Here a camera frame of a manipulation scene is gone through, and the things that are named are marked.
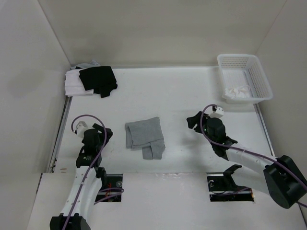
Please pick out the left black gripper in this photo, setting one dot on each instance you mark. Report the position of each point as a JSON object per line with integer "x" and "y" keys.
{"x": 101, "y": 131}

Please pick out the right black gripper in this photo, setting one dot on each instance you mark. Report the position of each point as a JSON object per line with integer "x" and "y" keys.
{"x": 193, "y": 120}

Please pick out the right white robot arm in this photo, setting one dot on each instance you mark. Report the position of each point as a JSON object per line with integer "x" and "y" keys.
{"x": 279, "y": 177}

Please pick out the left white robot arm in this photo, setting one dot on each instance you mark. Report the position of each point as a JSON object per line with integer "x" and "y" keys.
{"x": 88, "y": 180}

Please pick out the folded black tank top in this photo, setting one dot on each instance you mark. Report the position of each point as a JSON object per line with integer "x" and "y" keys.
{"x": 99, "y": 79}

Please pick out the folded white tank top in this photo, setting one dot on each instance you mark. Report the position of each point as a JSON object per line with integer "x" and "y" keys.
{"x": 73, "y": 84}

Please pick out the white crumpled tank top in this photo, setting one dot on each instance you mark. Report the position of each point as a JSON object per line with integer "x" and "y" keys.
{"x": 237, "y": 92}

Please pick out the folded light grey tank top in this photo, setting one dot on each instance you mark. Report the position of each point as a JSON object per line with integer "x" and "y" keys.
{"x": 91, "y": 64}

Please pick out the white plastic laundry basket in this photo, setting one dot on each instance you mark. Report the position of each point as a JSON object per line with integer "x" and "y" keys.
{"x": 243, "y": 69}

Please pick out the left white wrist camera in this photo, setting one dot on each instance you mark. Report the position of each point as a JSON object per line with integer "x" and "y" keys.
{"x": 81, "y": 128}

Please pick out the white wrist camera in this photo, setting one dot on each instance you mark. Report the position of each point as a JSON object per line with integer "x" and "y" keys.
{"x": 81, "y": 128}
{"x": 217, "y": 112}

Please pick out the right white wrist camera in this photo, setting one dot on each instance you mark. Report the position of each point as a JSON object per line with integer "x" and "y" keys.
{"x": 217, "y": 112}

